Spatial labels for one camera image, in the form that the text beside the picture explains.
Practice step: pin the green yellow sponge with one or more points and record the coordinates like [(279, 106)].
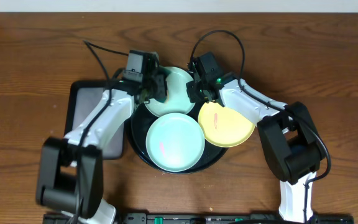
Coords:
[(165, 73)]

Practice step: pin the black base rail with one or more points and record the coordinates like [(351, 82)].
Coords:
[(142, 218)]

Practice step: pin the yellow plate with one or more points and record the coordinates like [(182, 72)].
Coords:
[(223, 126)]

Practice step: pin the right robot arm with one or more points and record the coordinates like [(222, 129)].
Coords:
[(291, 144)]

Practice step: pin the light blue plate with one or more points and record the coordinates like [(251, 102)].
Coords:
[(175, 142), (178, 100)]

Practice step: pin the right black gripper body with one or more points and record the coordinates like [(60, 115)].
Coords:
[(196, 91)]

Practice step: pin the black rectangular water tray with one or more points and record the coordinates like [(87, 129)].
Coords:
[(84, 96)]

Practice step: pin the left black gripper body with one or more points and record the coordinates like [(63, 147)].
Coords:
[(145, 88)]

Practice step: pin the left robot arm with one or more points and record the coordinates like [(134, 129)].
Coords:
[(71, 169)]

